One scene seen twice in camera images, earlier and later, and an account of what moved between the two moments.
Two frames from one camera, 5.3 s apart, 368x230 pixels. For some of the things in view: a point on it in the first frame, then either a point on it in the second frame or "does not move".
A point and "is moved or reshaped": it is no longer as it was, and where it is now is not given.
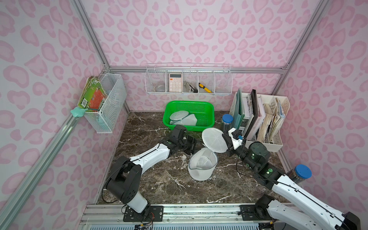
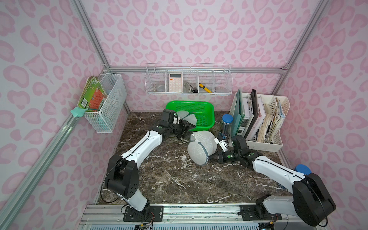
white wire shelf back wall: x=188 y=78 does not move
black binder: x=255 y=109 does not move
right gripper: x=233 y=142 to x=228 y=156
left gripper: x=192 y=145 to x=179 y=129
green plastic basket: x=195 y=115 does not move
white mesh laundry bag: x=203 y=161 is moved or reshaped
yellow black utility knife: x=205 y=88 does not move
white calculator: x=175 y=81 does not move
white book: x=252 y=135 does not move
